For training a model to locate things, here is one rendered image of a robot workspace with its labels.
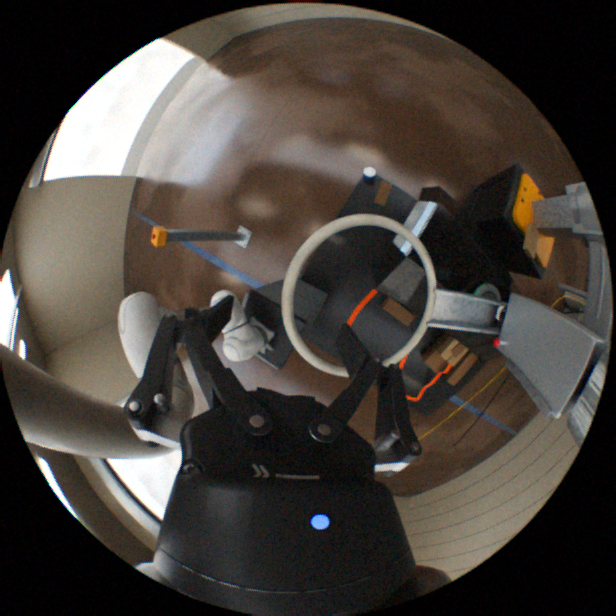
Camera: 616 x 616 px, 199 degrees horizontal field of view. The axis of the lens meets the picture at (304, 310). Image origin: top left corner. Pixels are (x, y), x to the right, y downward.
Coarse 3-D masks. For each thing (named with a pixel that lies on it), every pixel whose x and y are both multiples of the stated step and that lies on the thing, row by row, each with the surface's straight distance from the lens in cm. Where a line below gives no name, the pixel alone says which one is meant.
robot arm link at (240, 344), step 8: (240, 328) 94; (248, 328) 97; (256, 328) 105; (224, 336) 100; (232, 336) 94; (240, 336) 93; (248, 336) 95; (256, 336) 100; (224, 344) 96; (232, 344) 92; (240, 344) 92; (248, 344) 94; (256, 344) 98; (224, 352) 98; (232, 352) 93; (240, 352) 92; (248, 352) 95; (256, 352) 102; (232, 360) 97; (240, 360) 97
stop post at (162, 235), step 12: (156, 228) 144; (240, 228) 214; (156, 240) 141; (168, 240) 147; (180, 240) 153; (192, 240) 160; (204, 240) 169; (216, 240) 179; (228, 240) 191; (240, 240) 206
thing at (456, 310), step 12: (444, 300) 67; (456, 300) 70; (468, 300) 73; (480, 300) 71; (492, 300) 76; (444, 312) 69; (456, 312) 71; (468, 312) 74; (480, 312) 78; (492, 312) 83; (432, 324) 63; (444, 324) 65; (456, 324) 70; (468, 324) 76; (480, 324) 80; (492, 324) 85
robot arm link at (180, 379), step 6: (180, 360) 49; (174, 366) 45; (180, 366) 47; (174, 372) 44; (180, 372) 46; (174, 378) 44; (180, 378) 45; (186, 378) 47; (174, 384) 42; (180, 384) 44; (186, 384) 46; (186, 390) 43; (192, 390) 50; (192, 396) 45
